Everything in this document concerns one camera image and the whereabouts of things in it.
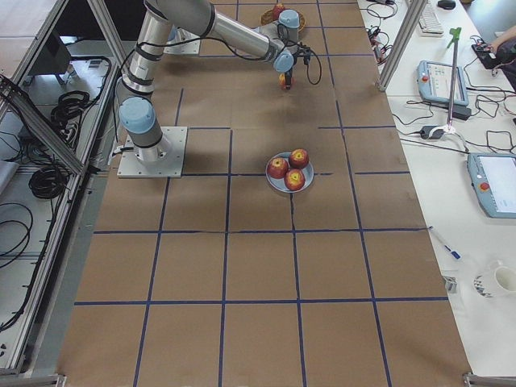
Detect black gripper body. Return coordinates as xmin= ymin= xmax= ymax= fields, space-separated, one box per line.
xmin=281 ymin=44 xmax=303 ymax=77

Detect yellow-red apple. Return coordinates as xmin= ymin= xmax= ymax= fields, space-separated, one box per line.
xmin=279 ymin=73 xmax=291 ymax=90

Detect woven wicker basket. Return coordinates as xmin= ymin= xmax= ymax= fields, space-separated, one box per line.
xmin=260 ymin=9 xmax=306 ymax=31

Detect dark red apple in basket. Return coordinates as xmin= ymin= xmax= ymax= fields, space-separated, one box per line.
xmin=272 ymin=2 xmax=286 ymax=20

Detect plate apple far side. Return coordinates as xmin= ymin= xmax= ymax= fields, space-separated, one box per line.
xmin=288 ymin=148 xmax=310 ymax=169

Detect plate apple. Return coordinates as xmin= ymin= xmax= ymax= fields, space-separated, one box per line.
xmin=284 ymin=169 xmax=306 ymax=191
xmin=288 ymin=148 xmax=310 ymax=169
xmin=266 ymin=157 xmax=289 ymax=179

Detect plate apple near centre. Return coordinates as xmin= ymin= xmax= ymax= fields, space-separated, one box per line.
xmin=266 ymin=157 xmax=289 ymax=179

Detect plate apple front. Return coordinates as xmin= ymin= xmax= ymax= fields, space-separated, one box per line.
xmin=284 ymin=169 xmax=306 ymax=191

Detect light blue plate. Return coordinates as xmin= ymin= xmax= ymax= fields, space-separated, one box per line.
xmin=265 ymin=152 xmax=314 ymax=194

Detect teach pendant far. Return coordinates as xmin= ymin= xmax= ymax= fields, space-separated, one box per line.
xmin=417 ymin=60 xmax=469 ymax=106

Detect teach pendant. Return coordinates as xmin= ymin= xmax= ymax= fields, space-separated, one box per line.
xmin=417 ymin=60 xmax=469 ymax=106
xmin=467 ymin=153 xmax=515 ymax=218

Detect green-tipped reacher stick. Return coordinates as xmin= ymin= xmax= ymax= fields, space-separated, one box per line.
xmin=443 ymin=27 xmax=462 ymax=135

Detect black power adapter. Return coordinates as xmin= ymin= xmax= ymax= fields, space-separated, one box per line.
xmin=419 ymin=125 xmax=444 ymax=139

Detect teach pendant near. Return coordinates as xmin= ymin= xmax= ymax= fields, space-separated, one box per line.
xmin=467 ymin=153 xmax=515 ymax=218

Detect white blue pen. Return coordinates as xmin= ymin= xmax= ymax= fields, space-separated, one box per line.
xmin=428 ymin=226 xmax=462 ymax=261

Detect white mug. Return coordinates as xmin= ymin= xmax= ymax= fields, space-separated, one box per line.
xmin=473 ymin=260 xmax=515 ymax=298

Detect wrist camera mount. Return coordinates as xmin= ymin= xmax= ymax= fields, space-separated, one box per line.
xmin=296 ymin=44 xmax=312 ymax=66

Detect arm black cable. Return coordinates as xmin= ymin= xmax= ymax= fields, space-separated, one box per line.
xmin=120 ymin=34 xmax=323 ymax=85

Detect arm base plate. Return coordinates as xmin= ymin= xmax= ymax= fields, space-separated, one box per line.
xmin=163 ymin=31 xmax=202 ymax=55
xmin=117 ymin=127 xmax=188 ymax=178

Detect aluminium frame post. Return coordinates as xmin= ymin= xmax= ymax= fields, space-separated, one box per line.
xmin=376 ymin=0 xmax=426 ymax=92

